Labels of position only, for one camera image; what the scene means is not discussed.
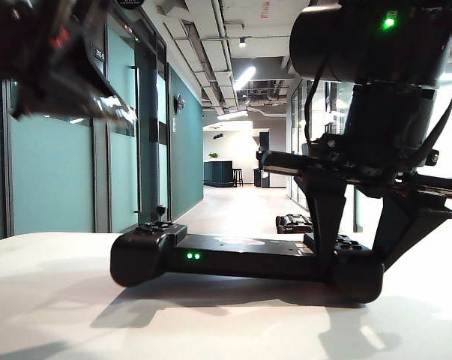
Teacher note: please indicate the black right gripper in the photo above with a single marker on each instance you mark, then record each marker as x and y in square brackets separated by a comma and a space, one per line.
[334, 165]

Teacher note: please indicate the tall black machine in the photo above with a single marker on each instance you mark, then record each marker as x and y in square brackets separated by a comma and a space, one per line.
[264, 140]

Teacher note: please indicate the black ceiling dome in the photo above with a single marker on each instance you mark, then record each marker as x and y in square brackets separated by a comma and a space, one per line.
[129, 3]

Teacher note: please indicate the green potted plant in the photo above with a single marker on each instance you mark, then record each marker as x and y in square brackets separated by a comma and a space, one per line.
[214, 155]

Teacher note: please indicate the dark wooden bar stool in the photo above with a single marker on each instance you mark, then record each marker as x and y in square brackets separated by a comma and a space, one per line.
[237, 177]

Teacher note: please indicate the black quadruped robot dog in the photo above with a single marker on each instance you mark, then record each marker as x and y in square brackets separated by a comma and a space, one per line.
[292, 224]

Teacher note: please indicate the dark counter with white top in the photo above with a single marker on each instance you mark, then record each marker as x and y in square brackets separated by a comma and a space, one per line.
[218, 173]

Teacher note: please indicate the black dual-joystick remote control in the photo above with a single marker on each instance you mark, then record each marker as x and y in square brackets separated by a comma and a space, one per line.
[244, 260]

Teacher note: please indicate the short linear ceiling light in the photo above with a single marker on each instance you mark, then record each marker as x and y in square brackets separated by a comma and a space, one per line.
[232, 115]

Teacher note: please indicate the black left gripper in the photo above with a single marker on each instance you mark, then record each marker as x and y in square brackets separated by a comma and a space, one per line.
[42, 48]

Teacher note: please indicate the metal wall ornament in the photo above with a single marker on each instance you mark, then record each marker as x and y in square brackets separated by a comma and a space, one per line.
[180, 103]

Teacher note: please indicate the small white wall poster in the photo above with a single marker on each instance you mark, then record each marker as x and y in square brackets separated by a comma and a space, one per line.
[174, 125]

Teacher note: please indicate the long linear ceiling light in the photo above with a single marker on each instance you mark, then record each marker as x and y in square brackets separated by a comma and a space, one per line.
[244, 78]

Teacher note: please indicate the black room number sign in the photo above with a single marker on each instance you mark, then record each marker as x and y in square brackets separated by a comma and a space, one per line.
[99, 54]

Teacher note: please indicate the black low cabinet with sticker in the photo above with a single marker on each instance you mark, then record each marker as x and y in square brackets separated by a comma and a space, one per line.
[259, 180]

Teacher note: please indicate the black track spotlight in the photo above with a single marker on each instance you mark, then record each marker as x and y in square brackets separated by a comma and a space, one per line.
[242, 42]

